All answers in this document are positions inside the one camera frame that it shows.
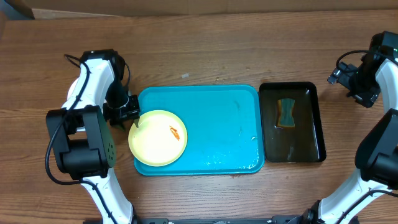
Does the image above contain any turquoise plastic tray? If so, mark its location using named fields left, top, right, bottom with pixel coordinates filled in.
left=134, top=85, right=265, bottom=176

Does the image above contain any yellow-green plate with ketchup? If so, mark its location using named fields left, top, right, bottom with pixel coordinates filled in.
left=128, top=110, right=188, bottom=167

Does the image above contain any green and yellow sponge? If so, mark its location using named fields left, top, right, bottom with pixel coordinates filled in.
left=276, top=98, right=295, bottom=128

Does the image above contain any black water tray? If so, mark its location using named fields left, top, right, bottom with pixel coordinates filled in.
left=259, top=82, right=326, bottom=163

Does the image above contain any cardboard panel at back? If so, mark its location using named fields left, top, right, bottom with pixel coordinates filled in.
left=6, top=0, right=397, bottom=18

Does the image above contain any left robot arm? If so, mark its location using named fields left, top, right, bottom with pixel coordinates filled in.
left=45, top=49, right=140, bottom=223

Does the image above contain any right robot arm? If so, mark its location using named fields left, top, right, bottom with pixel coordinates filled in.
left=290, top=31, right=397, bottom=224

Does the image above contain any white plate with ketchup streak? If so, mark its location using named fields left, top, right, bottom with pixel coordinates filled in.
left=67, top=78, right=79, bottom=100

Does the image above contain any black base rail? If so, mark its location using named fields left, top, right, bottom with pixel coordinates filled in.
left=133, top=215, right=301, bottom=224

